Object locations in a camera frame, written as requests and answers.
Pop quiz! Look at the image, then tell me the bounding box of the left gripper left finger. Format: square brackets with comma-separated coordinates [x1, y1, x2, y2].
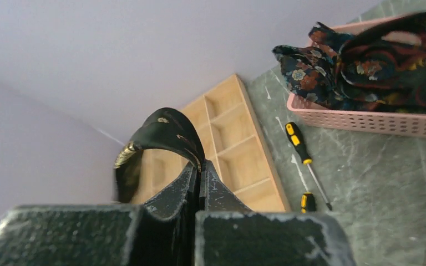
[0, 164, 201, 265]

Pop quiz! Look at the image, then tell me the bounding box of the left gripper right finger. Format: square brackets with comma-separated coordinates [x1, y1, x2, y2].
[194, 160, 356, 265]

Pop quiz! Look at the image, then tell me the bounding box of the black gold patterned tie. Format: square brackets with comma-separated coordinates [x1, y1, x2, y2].
[113, 108, 206, 203]

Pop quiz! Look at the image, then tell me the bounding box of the pile of patterned ties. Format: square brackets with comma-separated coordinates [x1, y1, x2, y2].
[272, 12, 426, 114]

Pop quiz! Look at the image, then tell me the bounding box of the lower black yellow screwdriver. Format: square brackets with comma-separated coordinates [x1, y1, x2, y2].
[300, 192, 317, 213]

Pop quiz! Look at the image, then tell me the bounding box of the black yellow screwdriver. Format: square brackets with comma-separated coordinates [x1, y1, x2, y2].
[285, 122, 333, 211]
[300, 192, 317, 213]

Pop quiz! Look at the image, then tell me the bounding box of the wooden compartment tray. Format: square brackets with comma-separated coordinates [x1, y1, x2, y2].
[131, 74, 291, 213]

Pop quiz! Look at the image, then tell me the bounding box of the upper black yellow screwdriver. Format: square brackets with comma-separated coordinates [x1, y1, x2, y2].
[285, 122, 333, 211]

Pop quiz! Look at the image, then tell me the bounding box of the pink plastic basket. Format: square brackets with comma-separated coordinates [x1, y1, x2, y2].
[287, 13, 426, 138]

